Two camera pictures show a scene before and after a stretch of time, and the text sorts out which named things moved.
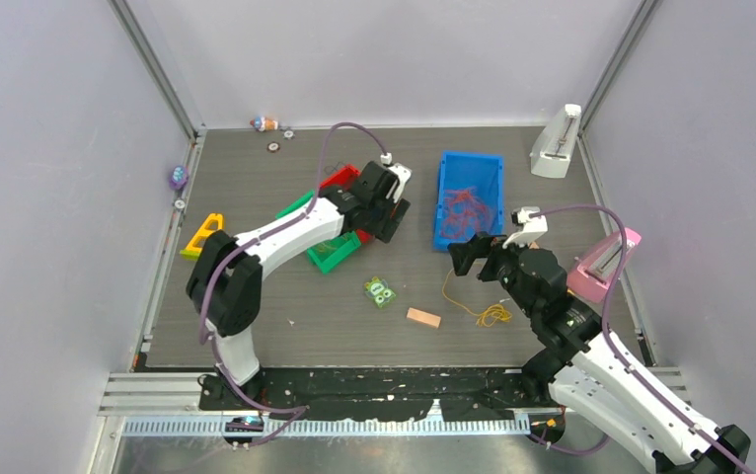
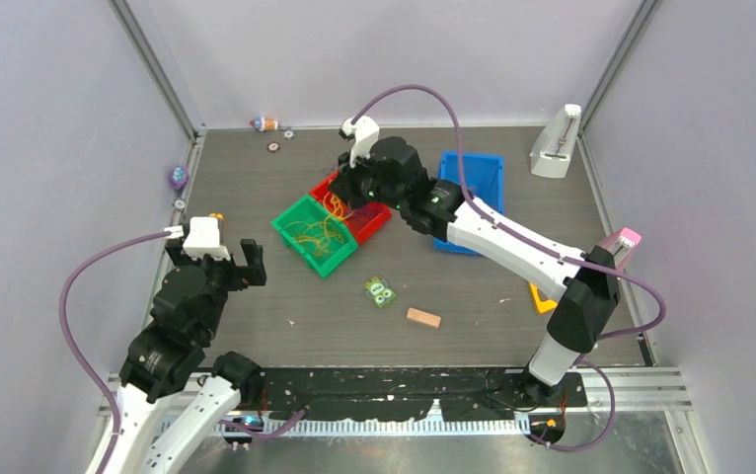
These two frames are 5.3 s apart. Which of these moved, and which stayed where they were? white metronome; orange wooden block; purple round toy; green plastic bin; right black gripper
Moved: right black gripper
Stayed: orange wooden block; purple round toy; white metronome; green plastic bin
